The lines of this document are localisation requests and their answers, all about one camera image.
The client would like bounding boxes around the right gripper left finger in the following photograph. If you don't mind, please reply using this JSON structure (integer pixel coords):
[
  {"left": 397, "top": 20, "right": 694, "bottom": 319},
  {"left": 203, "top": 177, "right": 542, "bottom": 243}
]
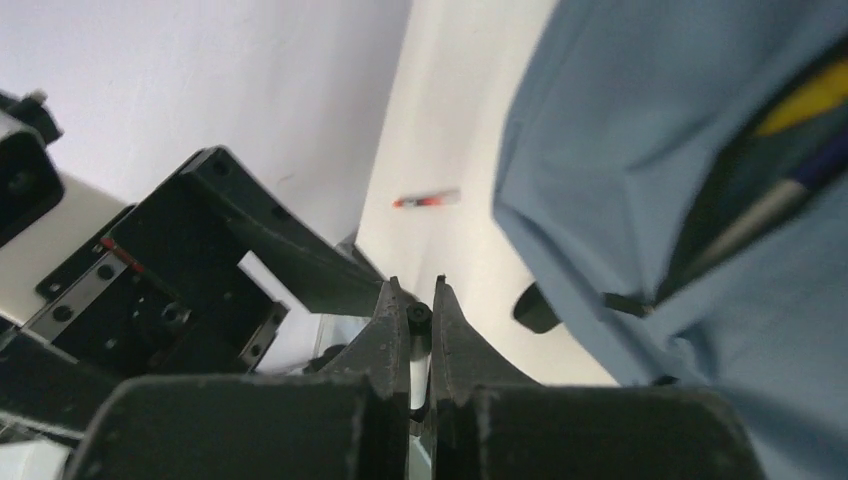
[{"left": 63, "top": 280, "right": 410, "bottom": 479}]

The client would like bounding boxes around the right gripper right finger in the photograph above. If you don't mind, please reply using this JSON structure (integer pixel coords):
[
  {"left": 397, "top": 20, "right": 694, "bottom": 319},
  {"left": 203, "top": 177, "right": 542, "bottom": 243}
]
[{"left": 430, "top": 277, "right": 764, "bottom": 479}]

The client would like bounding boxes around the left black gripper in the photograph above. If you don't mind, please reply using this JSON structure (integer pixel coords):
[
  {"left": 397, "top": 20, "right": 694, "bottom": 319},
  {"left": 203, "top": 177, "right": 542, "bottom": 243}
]
[{"left": 1, "top": 146, "right": 383, "bottom": 438}]

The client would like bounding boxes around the white marker black cap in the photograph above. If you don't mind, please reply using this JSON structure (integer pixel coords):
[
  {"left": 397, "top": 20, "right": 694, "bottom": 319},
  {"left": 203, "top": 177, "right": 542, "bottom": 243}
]
[{"left": 406, "top": 302, "right": 432, "bottom": 412}]

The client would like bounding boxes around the red pen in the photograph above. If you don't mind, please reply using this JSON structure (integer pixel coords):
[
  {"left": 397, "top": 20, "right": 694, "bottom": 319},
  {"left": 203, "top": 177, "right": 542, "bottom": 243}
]
[{"left": 392, "top": 189, "right": 461, "bottom": 209}]

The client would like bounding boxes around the blue-grey student backpack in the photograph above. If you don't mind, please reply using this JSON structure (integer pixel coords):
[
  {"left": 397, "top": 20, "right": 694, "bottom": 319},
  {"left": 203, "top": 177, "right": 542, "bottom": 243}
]
[{"left": 492, "top": 1, "right": 847, "bottom": 479}]

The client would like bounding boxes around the white marker purple cap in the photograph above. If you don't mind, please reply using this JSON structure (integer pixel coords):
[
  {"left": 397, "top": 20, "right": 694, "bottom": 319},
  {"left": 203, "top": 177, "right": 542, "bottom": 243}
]
[{"left": 686, "top": 130, "right": 847, "bottom": 277}]

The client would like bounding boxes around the yellow highlighter cap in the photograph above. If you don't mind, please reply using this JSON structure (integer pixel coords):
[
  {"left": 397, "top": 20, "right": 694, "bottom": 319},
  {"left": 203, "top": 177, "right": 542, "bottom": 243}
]
[{"left": 754, "top": 57, "right": 847, "bottom": 137}]

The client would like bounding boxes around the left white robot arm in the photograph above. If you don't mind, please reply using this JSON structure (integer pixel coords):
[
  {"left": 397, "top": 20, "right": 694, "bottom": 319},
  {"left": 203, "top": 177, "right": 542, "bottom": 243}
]
[{"left": 1, "top": 92, "right": 382, "bottom": 445}]

